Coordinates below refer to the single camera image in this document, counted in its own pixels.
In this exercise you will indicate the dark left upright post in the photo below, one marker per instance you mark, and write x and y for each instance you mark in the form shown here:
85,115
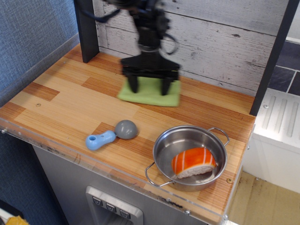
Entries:
86,29

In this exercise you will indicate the dark right upright post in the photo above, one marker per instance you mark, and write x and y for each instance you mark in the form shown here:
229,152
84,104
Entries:
274,55

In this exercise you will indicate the green cloth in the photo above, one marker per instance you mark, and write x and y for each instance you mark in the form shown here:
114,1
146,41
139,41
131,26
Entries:
149,93

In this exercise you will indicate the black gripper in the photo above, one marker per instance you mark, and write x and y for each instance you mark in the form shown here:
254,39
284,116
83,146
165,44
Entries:
151,65

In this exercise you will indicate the salmon sushi toy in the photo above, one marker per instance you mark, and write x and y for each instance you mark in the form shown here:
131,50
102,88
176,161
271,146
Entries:
193,161

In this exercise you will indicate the blue grey toy scoop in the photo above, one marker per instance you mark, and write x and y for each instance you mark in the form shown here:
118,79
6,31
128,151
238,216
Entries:
124,129

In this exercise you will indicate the white ridged sink drainer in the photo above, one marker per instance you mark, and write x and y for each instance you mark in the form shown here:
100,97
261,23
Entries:
279,118

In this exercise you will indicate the yellow black object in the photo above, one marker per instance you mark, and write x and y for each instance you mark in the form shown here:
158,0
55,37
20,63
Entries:
16,221

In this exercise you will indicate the grey button control panel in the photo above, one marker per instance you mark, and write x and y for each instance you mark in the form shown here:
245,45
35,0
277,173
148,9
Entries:
109,210

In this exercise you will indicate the silver metal pot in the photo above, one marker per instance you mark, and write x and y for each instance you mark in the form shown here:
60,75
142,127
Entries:
180,138

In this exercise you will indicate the dark upright post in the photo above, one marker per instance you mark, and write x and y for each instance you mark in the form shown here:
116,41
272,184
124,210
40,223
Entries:
274,55
86,29

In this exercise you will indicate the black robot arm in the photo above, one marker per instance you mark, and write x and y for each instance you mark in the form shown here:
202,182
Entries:
151,23

